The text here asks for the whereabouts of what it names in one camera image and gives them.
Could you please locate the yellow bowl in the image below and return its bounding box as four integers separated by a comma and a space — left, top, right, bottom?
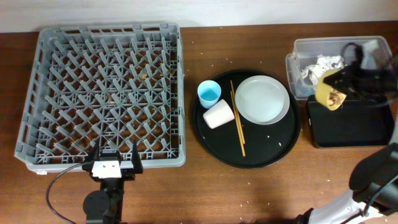
315, 70, 342, 111

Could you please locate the white paper cup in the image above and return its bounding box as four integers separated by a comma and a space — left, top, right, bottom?
203, 100, 235, 129

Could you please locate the light blue plastic cup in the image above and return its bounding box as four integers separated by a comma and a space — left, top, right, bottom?
197, 80, 221, 109

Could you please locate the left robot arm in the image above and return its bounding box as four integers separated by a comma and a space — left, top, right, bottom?
82, 142, 144, 223

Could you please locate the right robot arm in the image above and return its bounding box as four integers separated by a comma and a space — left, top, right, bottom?
294, 48, 397, 223

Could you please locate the clear plastic waste bin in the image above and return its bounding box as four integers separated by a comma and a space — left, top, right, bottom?
285, 36, 392, 101

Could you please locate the grey dishwasher rack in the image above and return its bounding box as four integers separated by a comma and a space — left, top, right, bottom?
14, 23, 186, 175

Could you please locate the food scraps pile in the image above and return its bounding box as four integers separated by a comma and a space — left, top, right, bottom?
328, 88, 346, 108

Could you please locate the crumpled white napkin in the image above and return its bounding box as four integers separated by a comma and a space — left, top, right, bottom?
302, 55, 346, 85

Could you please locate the black rectangular tray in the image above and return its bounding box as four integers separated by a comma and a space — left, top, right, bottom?
306, 95, 394, 148

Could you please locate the white round plate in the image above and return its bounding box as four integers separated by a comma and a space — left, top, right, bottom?
234, 75, 290, 125

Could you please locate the round black tray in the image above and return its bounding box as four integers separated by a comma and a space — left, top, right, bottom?
193, 69, 301, 169

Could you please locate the wooden chopstick left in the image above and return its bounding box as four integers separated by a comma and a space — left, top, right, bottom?
230, 90, 246, 157

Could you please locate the wooden chopstick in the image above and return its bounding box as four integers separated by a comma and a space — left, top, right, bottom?
230, 90, 246, 157
230, 80, 246, 145

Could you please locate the wooden chopstick right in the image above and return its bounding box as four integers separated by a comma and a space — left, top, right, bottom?
230, 80, 246, 145

